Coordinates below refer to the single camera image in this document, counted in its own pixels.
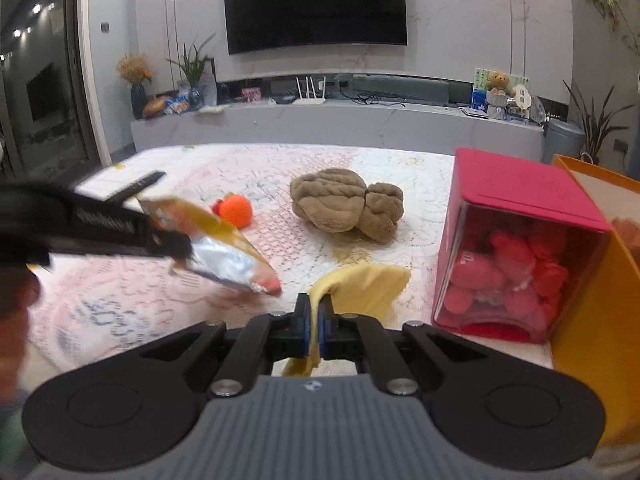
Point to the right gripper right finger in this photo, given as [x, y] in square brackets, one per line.
[499, 410]

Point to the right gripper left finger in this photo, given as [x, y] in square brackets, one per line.
[131, 408]

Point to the yellow cloth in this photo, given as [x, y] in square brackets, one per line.
[363, 288]

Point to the yellow snack bag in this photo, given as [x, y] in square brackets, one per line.
[219, 251]

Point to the brown plush towel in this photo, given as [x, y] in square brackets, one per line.
[337, 200]

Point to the person's left hand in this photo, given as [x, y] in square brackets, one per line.
[20, 289]

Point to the black remote control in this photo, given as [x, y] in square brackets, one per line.
[135, 187]

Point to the orange storage box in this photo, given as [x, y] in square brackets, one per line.
[597, 338]

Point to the dried flowers dark vase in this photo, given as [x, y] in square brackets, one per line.
[134, 69]

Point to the orange knitted ball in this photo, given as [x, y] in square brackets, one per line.
[235, 209]

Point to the green plant in glass vase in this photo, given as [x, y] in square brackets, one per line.
[192, 62]

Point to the white lace tablecloth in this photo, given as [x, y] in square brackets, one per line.
[95, 307]

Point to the grey round trash bin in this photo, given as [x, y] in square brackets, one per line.
[562, 138]

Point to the white tv console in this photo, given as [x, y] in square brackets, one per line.
[409, 127]

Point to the leafy floor plant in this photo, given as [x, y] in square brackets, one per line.
[596, 121]

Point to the white wifi router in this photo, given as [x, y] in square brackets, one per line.
[310, 92]

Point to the teddy bear on console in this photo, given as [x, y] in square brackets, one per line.
[497, 82]

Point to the black wall television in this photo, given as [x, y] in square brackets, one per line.
[257, 25]

